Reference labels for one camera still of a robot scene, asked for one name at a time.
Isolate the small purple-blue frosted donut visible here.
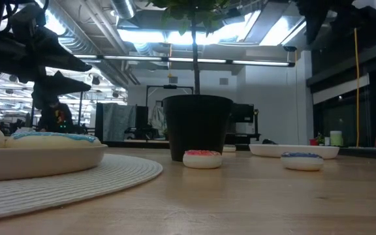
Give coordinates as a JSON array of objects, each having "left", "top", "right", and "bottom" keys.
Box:
[{"left": 280, "top": 151, "right": 324, "bottom": 172}]

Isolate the silver ceiling duct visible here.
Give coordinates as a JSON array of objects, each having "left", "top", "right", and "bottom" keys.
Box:
[{"left": 111, "top": 0, "right": 136, "bottom": 20}]

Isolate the grey fabric covered cabinet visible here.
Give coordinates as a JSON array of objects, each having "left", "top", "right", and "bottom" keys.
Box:
[{"left": 95, "top": 102, "right": 137, "bottom": 142}]

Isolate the shallow beige bowl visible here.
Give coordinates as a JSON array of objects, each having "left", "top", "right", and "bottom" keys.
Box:
[{"left": 0, "top": 144, "right": 109, "bottom": 183}]

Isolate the yellow hanging cord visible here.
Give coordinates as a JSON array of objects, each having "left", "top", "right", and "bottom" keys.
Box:
[{"left": 353, "top": 27, "right": 360, "bottom": 148}]

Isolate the white plastic cover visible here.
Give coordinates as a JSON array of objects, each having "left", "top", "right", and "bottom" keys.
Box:
[{"left": 150, "top": 104, "right": 168, "bottom": 134}]

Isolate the person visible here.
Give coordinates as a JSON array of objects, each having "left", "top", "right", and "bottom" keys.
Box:
[{"left": 37, "top": 100, "right": 74, "bottom": 133}]

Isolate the black gantry frame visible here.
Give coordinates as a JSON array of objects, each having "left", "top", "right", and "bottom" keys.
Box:
[{"left": 146, "top": 84, "right": 195, "bottom": 107}]

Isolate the long pendant light bar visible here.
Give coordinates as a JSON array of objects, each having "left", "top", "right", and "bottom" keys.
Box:
[{"left": 73, "top": 54, "right": 296, "bottom": 68}]

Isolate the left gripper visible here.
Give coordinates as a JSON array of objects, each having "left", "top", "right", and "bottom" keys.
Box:
[{"left": 0, "top": 27, "right": 93, "bottom": 109}]

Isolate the green leafy artificial plant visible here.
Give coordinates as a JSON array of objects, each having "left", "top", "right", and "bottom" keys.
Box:
[{"left": 145, "top": 0, "right": 241, "bottom": 96}]

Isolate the pale green jar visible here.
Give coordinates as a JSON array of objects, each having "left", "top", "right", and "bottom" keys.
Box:
[{"left": 330, "top": 130, "right": 344, "bottom": 147}]

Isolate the small red frosted donut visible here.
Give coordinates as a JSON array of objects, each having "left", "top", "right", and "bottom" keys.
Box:
[{"left": 182, "top": 149, "right": 223, "bottom": 170}]

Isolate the white woven round placemat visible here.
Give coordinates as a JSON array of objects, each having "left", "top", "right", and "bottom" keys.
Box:
[{"left": 0, "top": 153, "right": 164, "bottom": 223}]

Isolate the black plant pot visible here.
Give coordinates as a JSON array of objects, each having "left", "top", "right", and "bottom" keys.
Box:
[{"left": 162, "top": 94, "right": 234, "bottom": 163}]

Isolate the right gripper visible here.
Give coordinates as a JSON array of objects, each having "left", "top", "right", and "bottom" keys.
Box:
[{"left": 296, "top": 0, "right": 376, "bottom": 45}]

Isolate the large blue frosted donut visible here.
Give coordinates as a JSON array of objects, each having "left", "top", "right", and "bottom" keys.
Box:
[{"left": 5, "top": 131, "right": 102, "bottom": 149}]

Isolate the small white plate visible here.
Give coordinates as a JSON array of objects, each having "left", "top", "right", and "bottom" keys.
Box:
[{"left": 248, "top": 144, "right": 340, "bottom": 160}]

